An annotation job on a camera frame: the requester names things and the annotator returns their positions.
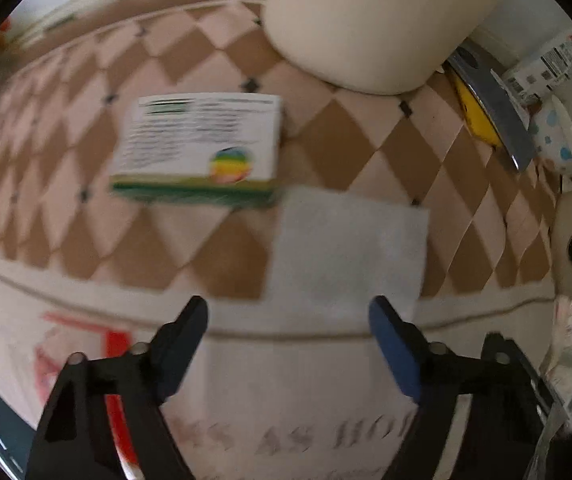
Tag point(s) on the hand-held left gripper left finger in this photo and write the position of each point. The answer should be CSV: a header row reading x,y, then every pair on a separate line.
x,y
181,350

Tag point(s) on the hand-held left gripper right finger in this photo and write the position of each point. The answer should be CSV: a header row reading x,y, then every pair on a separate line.
x,y
395,350

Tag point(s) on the white paper napkin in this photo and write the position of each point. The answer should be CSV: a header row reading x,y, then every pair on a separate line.
x,y
345,250

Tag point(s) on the checkered brown table cloth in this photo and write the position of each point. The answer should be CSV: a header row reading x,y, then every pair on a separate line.
x,y
291,385

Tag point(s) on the green and white box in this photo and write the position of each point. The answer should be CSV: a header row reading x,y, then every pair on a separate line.
x,y
196,145

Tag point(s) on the yellow flat object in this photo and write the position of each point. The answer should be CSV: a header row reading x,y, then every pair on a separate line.
x,y
473,110

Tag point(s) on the grey yellow flat tool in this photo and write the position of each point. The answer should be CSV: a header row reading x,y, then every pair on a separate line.
x,y
500,105

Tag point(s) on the dotted white bowl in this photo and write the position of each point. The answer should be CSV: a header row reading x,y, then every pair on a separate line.
x,y
558,137

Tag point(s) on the white barcode carton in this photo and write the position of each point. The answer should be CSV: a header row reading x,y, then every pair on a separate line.
x,y
548,67

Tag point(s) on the cream chopstick holder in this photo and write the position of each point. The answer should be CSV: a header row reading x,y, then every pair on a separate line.
x,y
375,20

